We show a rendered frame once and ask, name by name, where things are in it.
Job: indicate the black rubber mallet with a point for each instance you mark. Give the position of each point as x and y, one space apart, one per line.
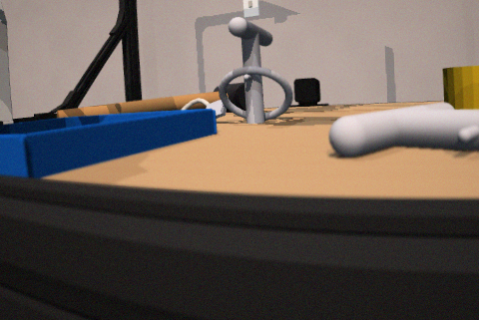
235 94

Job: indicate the yellow cylinder with center hole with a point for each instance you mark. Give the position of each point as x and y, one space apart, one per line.
461 87

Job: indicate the blue tray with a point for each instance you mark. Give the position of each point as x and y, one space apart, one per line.
54 146

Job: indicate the grey rounded cylinder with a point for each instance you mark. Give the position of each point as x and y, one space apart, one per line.
245 29

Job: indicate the grey post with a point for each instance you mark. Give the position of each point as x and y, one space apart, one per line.
253 89

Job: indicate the grey metal ring with white cord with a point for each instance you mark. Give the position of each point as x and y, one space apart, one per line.
224 103

